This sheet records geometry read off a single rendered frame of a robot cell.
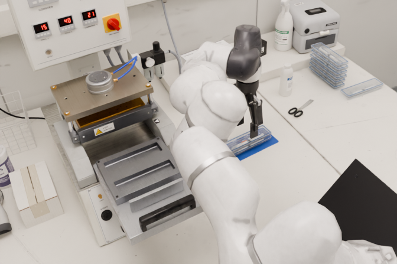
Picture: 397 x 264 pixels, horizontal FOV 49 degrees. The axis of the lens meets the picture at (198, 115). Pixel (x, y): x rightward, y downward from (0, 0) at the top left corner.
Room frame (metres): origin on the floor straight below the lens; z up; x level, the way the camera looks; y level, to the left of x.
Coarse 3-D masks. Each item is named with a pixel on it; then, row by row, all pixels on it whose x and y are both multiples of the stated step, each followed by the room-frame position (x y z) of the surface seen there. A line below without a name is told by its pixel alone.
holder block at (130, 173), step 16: (144, 144) 0.96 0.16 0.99; (160, 144) 0.96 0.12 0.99; (112, 160) 0.91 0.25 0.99; (128, 160) 0.91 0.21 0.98; (144, 160) 0.89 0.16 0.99; (160, 160) 0.89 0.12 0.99; (112, 176) 0.84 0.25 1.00; (128, 176) 0.84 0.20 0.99; (144, 176) 0.85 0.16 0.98; (160, 176) 0.83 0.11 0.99; (176, 176) 0.83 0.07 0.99; (112, 192) 0.78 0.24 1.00; (128, 192) 0.78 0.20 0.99; (144, 192) 0.79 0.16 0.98
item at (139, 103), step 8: (120, 104) 1.08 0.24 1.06; (128, 104) 1.08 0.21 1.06; (136, 104) 1.08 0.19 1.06; (144, 104) 1.08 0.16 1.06; (104, 112) 1.05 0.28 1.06; (112, 112) 1.04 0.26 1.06; (120, 112) 1.04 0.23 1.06; (80, 120) 1.01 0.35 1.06; (88, 120) 1.01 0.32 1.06; (96, 120) 1.01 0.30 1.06
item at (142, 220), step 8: (176, 200) 0.73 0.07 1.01; (184, 200) 0.73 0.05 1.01; (192, 200) 0.73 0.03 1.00; (160, 208) 0.71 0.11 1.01; (168, 208) 0.70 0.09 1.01; (176, 208) 0.71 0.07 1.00; (192, 208) 0.73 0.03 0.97; (144, 216) 0.68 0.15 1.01; (152, 216) 0.68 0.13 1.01; (160, 216) 0.69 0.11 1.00; (144, 224) 0.67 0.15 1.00
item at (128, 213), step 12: (96, 168) 0.90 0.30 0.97; (180, 180) 0.79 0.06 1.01; (108, 192) 0.81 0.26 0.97; (156, 192) 0.76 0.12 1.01; (168, 192) 0.78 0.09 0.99; (180, 192) 0.79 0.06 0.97; (120, 204) 0.76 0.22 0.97; (132, 204) 0.73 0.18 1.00; (144, 204) 0.75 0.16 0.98; (156, 204) 0.75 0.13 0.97; (120, 216) 0.72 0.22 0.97; (132, 216) 0.72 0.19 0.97; (168, 216) 0.71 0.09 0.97; (180, 216) 0.71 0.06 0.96; (192, 216) 0.73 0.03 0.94; (132, 228) 0.68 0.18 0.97; (156, 228) 0.68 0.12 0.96; (168, 228) 0.70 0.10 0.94; (132, 240) 0.65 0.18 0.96
